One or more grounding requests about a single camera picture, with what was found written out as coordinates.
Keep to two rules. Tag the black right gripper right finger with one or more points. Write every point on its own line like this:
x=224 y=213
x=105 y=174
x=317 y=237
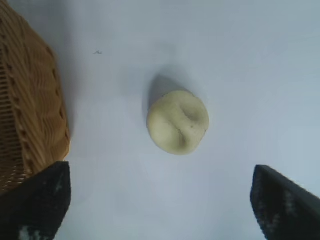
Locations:
x=287 y=212

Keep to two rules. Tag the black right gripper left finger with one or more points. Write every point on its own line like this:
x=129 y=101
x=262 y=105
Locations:
x=37 y=205

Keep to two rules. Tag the brown woven wicker basket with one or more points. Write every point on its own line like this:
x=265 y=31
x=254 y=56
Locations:
x=32 y=100

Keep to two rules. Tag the pale yellow egg yolk pastry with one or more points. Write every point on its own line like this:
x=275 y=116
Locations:
x=177 y=125

